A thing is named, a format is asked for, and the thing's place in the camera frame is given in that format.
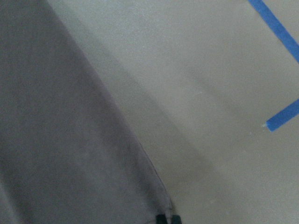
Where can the dark brown t-shirt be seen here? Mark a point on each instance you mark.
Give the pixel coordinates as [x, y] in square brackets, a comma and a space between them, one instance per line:
[67, 155]

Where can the blue tape grid line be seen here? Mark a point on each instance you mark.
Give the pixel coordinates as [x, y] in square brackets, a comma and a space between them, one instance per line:
[283, 116]
[277, 27]

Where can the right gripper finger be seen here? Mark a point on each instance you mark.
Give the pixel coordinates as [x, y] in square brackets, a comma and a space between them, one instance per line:
[162, 219]

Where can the brown paper table cover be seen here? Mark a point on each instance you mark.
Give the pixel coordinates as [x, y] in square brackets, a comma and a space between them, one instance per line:
[197, 80]

